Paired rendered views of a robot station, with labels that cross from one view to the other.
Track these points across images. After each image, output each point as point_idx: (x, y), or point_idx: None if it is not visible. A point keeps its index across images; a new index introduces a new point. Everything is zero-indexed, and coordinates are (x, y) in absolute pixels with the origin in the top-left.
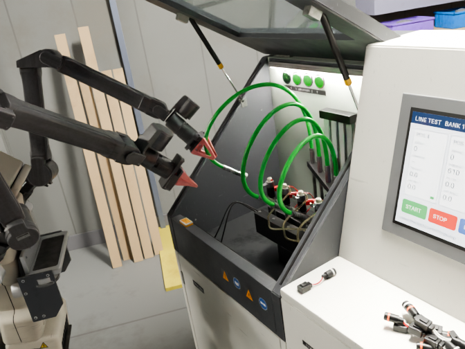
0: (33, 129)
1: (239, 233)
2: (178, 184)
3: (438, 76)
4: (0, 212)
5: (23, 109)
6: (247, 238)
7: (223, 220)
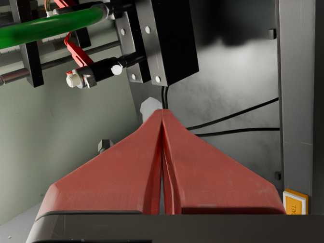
0: None
1: (224, 127)
2: (248, 180)
3: None
4: None
5: None
6: (223, 102)
7: (227, 130)
